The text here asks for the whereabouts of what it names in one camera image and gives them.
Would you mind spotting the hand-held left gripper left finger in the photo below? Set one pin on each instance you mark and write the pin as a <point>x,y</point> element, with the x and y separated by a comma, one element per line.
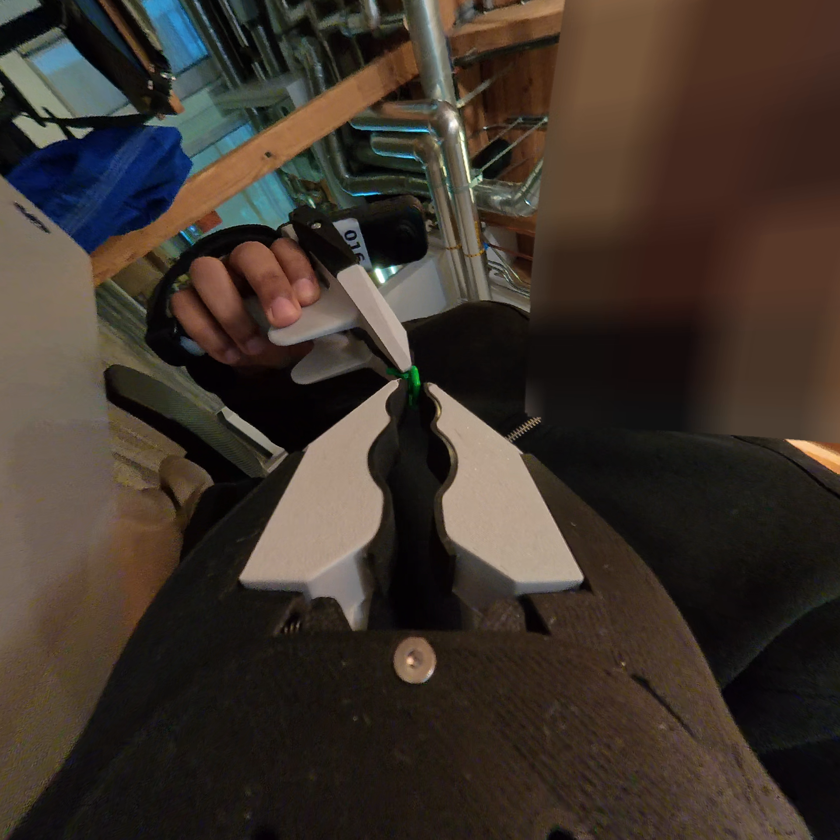
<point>315,518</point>

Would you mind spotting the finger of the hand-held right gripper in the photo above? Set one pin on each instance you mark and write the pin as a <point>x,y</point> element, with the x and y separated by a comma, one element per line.
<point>374,308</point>
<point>328,321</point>

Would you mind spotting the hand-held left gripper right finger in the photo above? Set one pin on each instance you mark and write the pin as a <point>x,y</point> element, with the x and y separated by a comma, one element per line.
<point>512,518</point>

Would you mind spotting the green brick wheel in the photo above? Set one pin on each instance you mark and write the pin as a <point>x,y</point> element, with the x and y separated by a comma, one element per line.
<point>413,394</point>

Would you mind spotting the person's right hand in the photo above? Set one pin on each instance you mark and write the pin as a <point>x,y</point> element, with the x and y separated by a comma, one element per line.
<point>229,302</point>

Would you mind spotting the person's black jacket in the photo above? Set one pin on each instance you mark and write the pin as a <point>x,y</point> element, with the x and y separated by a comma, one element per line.
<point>656,525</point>

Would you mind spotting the wooden ceiling beam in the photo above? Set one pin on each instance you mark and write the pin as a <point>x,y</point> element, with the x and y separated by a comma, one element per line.
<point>275,141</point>

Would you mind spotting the person's beige trousers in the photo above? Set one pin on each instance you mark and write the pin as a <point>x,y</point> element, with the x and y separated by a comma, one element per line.
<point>164,499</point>

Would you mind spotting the black chair armrest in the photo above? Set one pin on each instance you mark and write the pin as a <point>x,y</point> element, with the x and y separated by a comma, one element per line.
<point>184,413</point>

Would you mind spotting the silver ventilation ducts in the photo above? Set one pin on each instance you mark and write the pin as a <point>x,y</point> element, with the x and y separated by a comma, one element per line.
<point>433,65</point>

